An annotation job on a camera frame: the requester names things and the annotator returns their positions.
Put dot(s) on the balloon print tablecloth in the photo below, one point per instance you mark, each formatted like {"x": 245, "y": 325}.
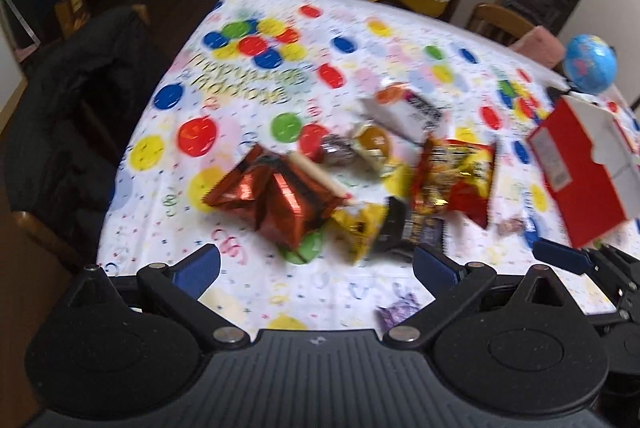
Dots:
{"x": 250, "y": 73}

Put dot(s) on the blue globe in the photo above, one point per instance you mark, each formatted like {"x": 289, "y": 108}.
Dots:
{"x": 590, "y": 63}

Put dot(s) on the yellow paper bag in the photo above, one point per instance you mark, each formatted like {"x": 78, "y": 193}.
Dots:
{"x": 72, "y": 11}

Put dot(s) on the round orange-brown candy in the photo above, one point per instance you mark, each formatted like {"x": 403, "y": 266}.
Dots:
{"x": 372, "y": 141}

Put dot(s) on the black jacket on chair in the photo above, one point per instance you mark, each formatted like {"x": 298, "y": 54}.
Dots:
{"x": 35, "y": 228}

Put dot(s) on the pink cushion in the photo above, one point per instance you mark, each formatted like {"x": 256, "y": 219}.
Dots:
{"x": 542, "y": 46}

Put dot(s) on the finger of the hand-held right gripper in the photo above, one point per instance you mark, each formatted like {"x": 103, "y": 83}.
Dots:
{"x": 560, "y": 255}

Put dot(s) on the purple wrapped candy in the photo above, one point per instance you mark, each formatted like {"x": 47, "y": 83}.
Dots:
{"x": 395, "y": 310}

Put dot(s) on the black snack packet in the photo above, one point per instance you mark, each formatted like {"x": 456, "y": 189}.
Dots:
{"x": 400, "y": 228}

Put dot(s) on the red and yellow snack bag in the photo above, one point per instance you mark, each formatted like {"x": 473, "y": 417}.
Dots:
{"x": 450, "y": 178}

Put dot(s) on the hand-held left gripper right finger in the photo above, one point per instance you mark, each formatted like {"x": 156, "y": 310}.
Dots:
{"x": 434, "y": 269}

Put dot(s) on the dark round wrapped candy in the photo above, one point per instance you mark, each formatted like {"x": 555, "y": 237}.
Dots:
{"x": 336, "y": 148}

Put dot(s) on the beige sausage stick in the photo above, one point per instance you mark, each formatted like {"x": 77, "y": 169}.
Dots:
{"x": 320, "y": 178}

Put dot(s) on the red cardboard box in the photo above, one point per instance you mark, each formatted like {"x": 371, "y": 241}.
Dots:
{"x": 580, "y": 168}

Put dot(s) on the yellow snack packet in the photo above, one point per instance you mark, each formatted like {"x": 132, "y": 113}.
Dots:
{"x": 357, "y": 228}

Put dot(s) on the white noodle snack packet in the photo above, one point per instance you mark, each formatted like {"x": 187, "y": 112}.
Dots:
{"x": 400, "y": 111}

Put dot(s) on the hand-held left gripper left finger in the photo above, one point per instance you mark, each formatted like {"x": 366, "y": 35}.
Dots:
{"x": 196, "y": 272}

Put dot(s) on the red foil snack bag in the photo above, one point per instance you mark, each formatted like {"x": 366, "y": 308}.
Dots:
{"x": 280, "y": 205}

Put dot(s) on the small brown wrapped candy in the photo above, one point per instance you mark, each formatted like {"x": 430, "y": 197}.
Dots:
{"x": 514, "y": 224}

